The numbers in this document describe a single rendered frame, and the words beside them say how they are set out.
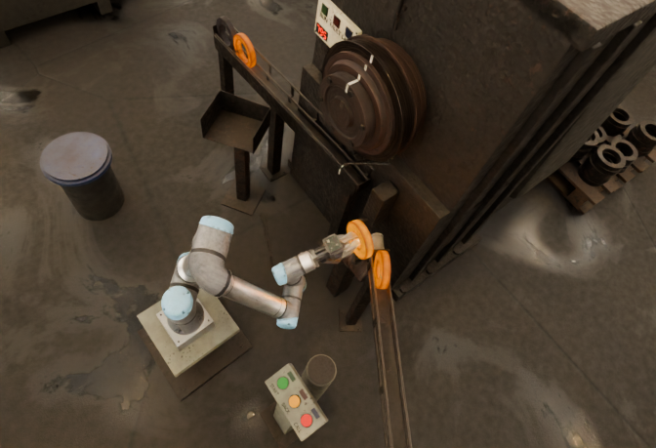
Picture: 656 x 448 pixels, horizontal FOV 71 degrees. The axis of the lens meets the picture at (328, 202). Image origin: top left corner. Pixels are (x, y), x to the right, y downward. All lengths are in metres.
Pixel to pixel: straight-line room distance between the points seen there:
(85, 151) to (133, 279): 0.69
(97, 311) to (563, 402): 2.41
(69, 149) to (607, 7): 2.26
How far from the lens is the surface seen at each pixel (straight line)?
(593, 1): 1.38
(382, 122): 1.62
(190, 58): 3.56
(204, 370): 2.39
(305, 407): 1.77
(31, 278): 2.78
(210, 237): 1.52
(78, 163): 2.51
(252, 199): 2.75
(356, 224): 1.70
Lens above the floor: 2.35
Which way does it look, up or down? 57 degrees down
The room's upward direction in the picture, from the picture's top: 15 degrees clockwise
